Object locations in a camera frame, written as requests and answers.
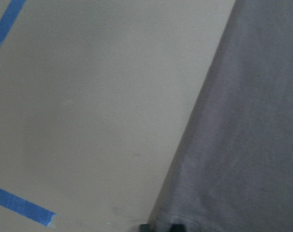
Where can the dark brown t-shirt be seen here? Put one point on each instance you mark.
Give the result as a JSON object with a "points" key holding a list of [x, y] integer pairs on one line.
{"points": [[233, 171]]}

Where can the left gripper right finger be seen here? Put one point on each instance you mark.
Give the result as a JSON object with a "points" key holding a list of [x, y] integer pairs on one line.
{"points": [[177, 228]]}

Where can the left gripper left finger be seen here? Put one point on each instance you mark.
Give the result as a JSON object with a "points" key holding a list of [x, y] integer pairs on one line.
{"points": [[144, 228]]}

